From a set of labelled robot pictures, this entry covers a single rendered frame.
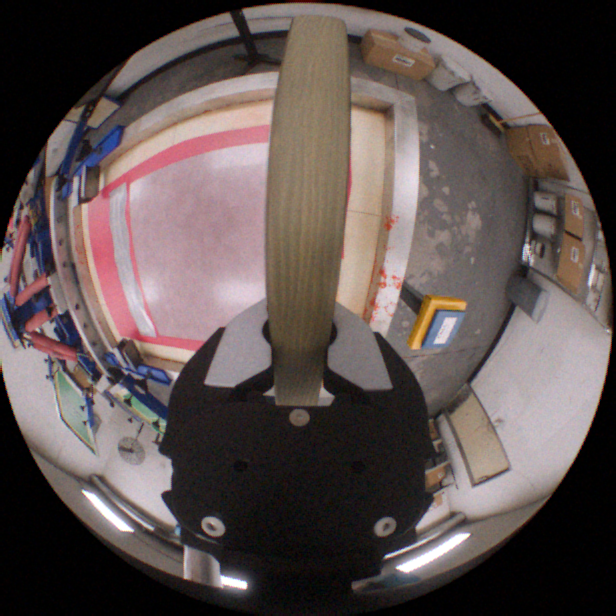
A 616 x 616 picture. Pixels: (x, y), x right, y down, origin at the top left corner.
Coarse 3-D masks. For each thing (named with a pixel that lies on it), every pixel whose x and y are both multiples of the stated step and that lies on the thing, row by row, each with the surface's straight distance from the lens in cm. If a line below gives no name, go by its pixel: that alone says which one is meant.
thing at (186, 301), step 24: (168, 264) 35; (192, 264) 32; (216, 264) 29; (240, 264) 28; (120, 288) 51; (144, 288) 42; (168, 288) 37; (192, 288) 33; (216, 288) 31; (240, 288) 29; (264, 288) 28; (120, 312) 57; (168, 312) 40; (192, 312) 36; (216, 312) 33; (240, 312) 31; (144, 336) 53; (168, 336) 45; (192, 336) 40
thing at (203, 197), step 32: (256, 128) 30; (160, 160) 37; (192, 160) 32; (224, 160) 29; (256, 160) 27; (128, 192) 43; (160, 192) 35; (192, 192) 31; (224, 192) 28; (256, 192) 26; (96, 224) 56; (128, 224) 42; (160, 224) 35; (192, 224) 30; (224, 224) 28; (256, 224) 26; (96, 256) 58; (160, 256) 36; (192, 256) 31; (224, 256) 28
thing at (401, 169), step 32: (192, 96) 35; (224, 96) 32; (256, 96) 32; (352, 96) 31; (384, 96) 31; (128, 128) 44; (160, 128) 40; (416, 128) 31; (416, 160) 28; (384, 192) 28; (416, 192) 27; (384, 224) 26; (384, 256) 25; (384, 288) 26; (96, 320) 67; (384, 320) 29
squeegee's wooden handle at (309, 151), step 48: (288, 48) 11; (336, 48) 11; (288, 96) 8; (336, 96) 8; (288, 144) 7; (336, 144) 7; (288, 192) 6; (336, 192) 7; (288, 240) 6; (336, 240) 7; (288, 288) 7; (336, 288) 7; (288, 336) 8; (288, 384) 11
